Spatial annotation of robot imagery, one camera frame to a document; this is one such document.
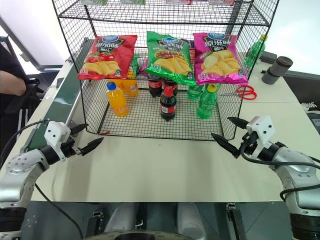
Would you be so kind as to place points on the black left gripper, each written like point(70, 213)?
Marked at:
point(68, 148)

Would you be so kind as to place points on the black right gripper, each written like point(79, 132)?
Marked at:
point(250, 145)

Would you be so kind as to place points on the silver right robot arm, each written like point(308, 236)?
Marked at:
point(297, 180)

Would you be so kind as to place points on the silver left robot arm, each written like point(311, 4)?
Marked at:
point(18, 172)

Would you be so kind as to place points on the green conveyor belt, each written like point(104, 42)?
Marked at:
point(65, 92)

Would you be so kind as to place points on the green soda bottle yellow label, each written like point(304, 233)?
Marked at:
point(206, 103)

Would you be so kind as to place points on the orange soda bottle blue cap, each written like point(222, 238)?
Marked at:
point(118, 102)

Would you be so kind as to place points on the cola bottle red cap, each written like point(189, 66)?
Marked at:
point(168, 107)

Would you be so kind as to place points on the magenta potato chips bag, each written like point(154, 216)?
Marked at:
point(220, 60)

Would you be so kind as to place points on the grey cylindrical flask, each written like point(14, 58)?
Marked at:
point(276, 70)

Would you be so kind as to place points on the cola bottle red label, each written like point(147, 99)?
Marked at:
point(172, 85)
point(155, 87)

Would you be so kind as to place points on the red potato chips bag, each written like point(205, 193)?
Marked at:
point(107, 58)

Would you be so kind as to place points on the black device with white print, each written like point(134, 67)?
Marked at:
point(312, 112)

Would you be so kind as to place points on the grey flat box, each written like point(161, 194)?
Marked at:
point(268, 58)

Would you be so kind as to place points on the green soda bottle yellow cap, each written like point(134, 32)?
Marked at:
point(255, 51)

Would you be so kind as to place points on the white rounded robot leg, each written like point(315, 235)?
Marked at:
point(190, 218)
point(122, 217)

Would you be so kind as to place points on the seated person in black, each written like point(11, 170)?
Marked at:
point(10, 82)

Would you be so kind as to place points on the pink snack packet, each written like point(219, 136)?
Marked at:
point(144, 65)

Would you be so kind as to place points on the green potato chips bag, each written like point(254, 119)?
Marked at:
point(170, 62)

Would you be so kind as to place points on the purple snack bag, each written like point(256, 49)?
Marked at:
point(188, 44)

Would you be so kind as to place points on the pink snack box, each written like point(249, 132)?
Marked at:
point(221, 2)
point(180, 2)

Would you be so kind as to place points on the green and white snack box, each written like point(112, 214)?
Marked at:
point(132, 1)

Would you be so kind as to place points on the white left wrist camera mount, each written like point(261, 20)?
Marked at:
point(55, 136)

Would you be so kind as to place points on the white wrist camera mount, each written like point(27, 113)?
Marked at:
point(263, 130)
point(55, 136)

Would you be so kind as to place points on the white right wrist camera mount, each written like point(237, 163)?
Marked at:
point(263, 130)

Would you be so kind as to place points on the black table bracket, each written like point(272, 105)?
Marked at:
point(96, 222)
point(235, 217)

